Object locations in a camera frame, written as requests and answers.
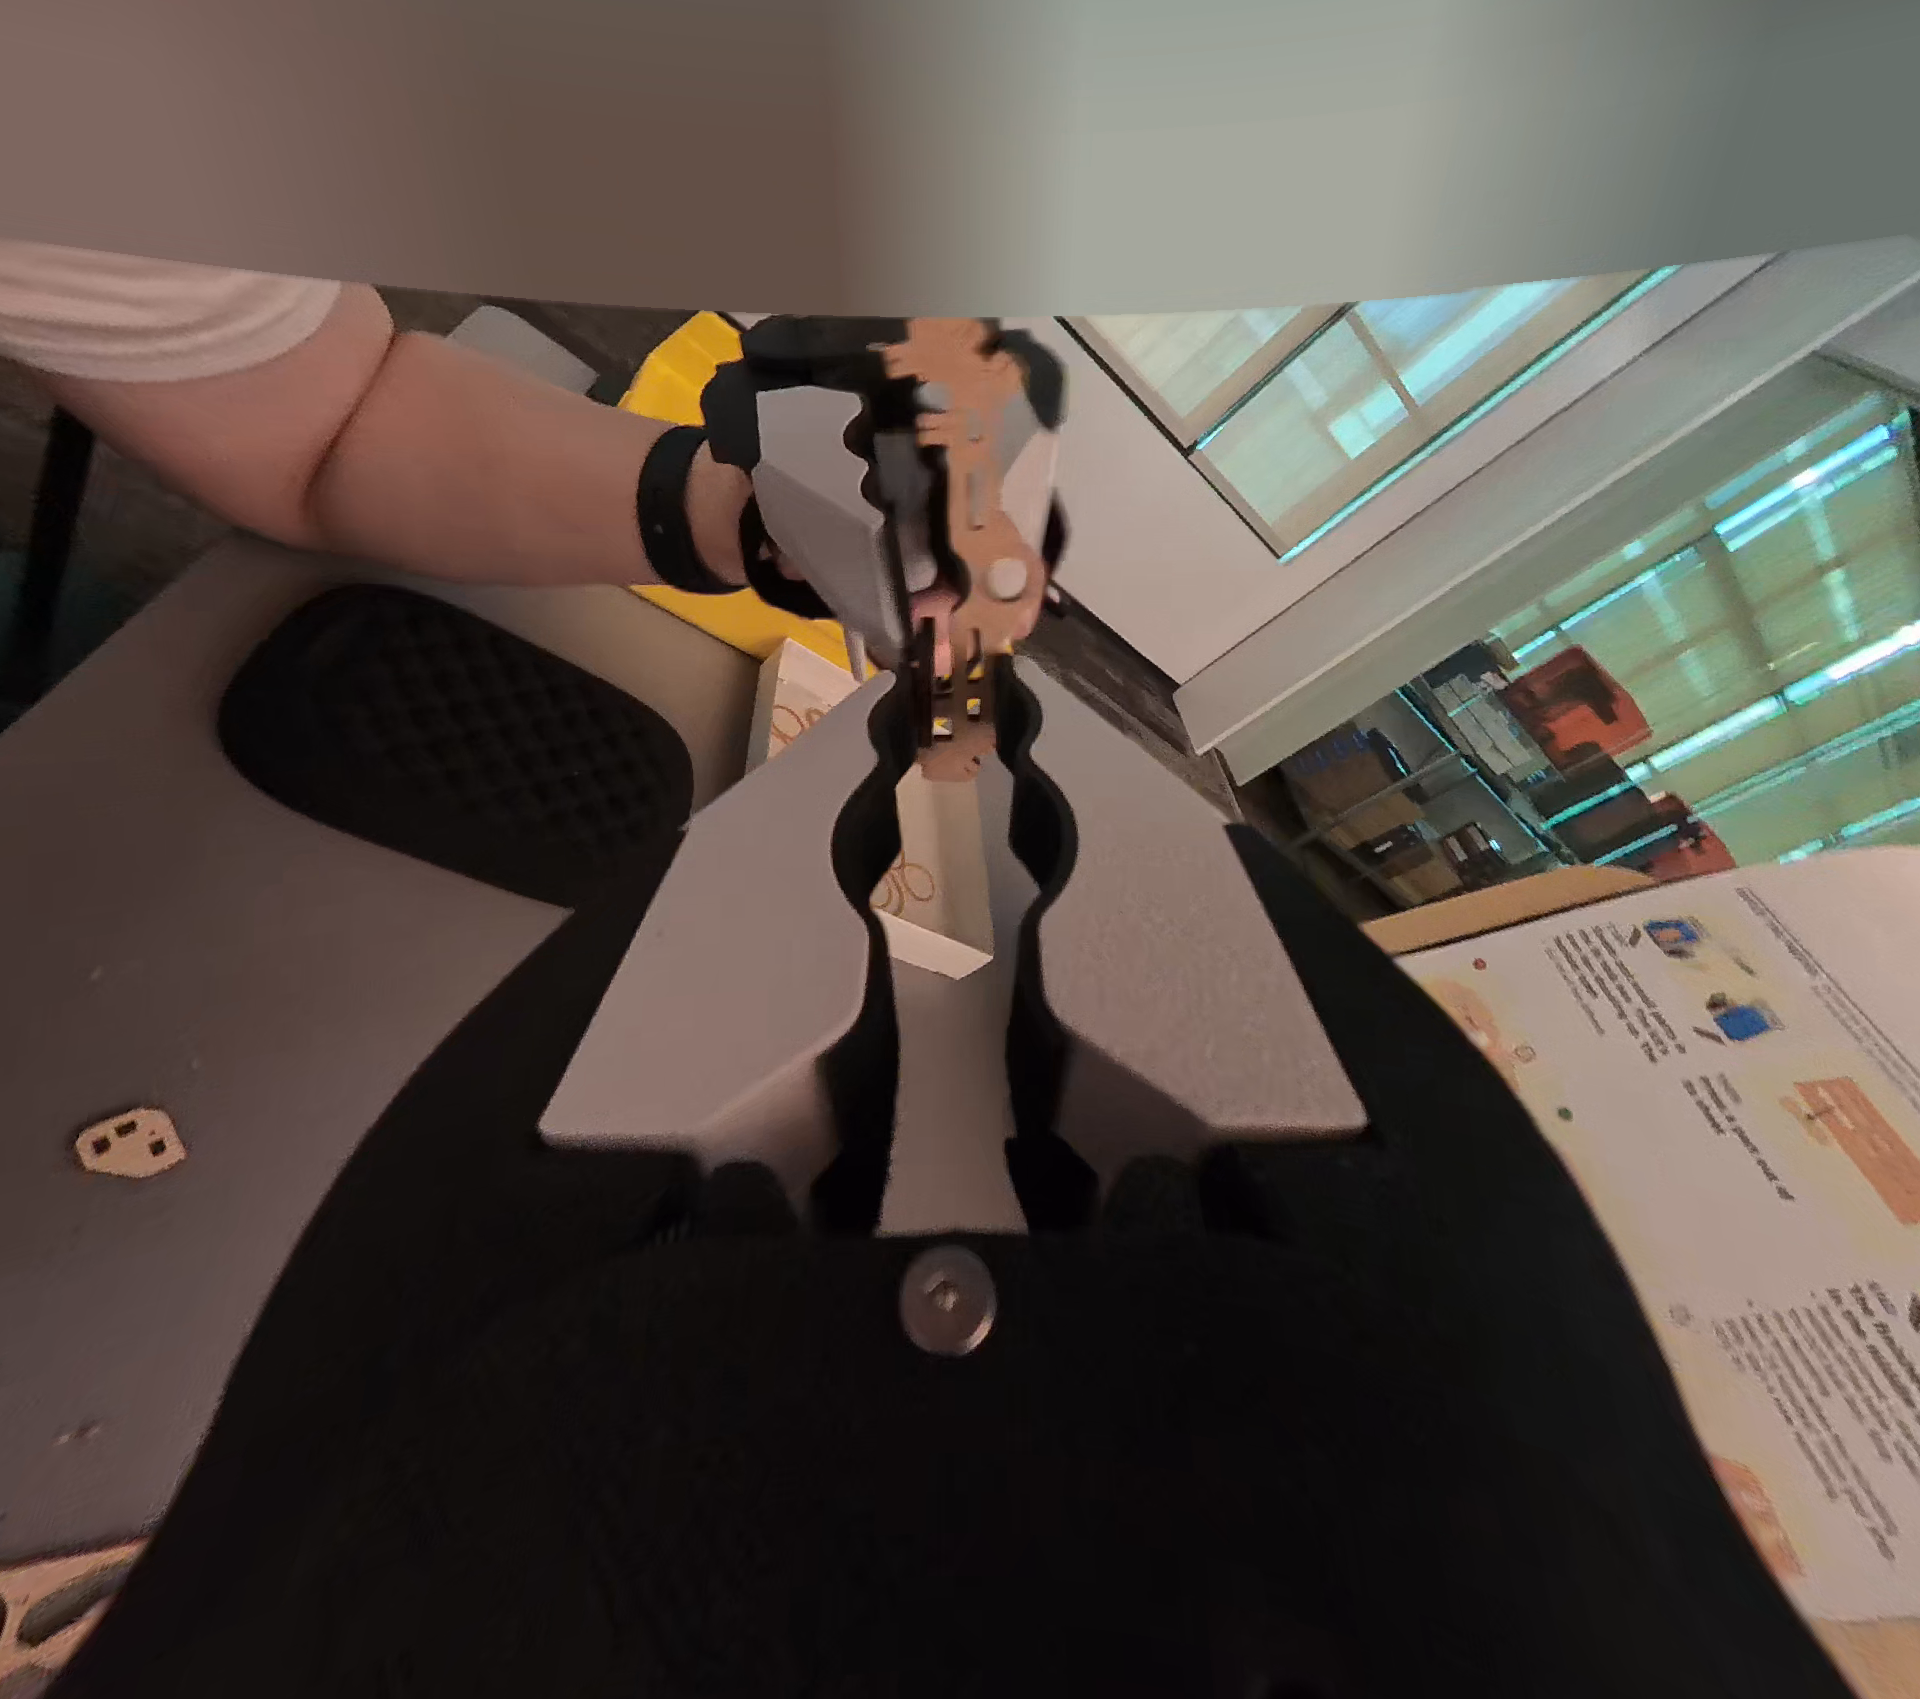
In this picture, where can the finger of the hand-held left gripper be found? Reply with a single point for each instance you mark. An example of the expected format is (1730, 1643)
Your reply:
(819, 513)
(1032, 483)

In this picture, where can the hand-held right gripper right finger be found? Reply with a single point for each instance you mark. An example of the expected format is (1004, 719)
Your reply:
(1184, 993)

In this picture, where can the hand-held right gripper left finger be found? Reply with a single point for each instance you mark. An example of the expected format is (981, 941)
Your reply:
(720, 993)

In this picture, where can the long slotted wooden model part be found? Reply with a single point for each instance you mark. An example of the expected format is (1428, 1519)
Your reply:
(983, 529)

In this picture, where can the person's left forearm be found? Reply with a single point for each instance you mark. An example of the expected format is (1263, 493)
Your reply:
(464, 437)

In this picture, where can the white model kit box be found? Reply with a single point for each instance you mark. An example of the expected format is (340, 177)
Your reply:
(938, 889)

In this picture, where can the laser-cut wooden parts sheet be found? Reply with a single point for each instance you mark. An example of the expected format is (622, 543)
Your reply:
(53, 1617)

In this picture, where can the person's left hand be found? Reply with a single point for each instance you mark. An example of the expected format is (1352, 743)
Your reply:
(933, 603)

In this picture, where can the yellow plastic bin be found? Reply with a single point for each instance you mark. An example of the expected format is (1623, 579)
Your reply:
(674, 377)

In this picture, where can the black wristband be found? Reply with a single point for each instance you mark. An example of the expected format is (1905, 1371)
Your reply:
(673, 513)

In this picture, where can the storage shelf with boxes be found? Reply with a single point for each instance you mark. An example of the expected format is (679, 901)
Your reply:
(1411, 799)

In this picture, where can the paned glass window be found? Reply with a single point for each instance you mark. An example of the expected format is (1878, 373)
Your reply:
(1725, 633)
(1351, 407)

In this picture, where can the brown cardboard board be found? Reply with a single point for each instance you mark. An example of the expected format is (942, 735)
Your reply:
(1501, 907)

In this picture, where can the black textured oval pad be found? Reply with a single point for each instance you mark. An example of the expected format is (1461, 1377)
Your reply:
(450, 739)

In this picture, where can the orange tool case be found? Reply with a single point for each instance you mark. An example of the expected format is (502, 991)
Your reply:
(1575, 701)

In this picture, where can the printed instruction sheet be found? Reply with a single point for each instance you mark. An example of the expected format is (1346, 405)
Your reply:
(1725, 1129)

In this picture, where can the small loose wooden piece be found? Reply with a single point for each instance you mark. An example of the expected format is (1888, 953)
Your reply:
(133, 1141)

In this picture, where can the white t-shirt sleeve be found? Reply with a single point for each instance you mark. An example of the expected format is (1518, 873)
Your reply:
(151, 311)

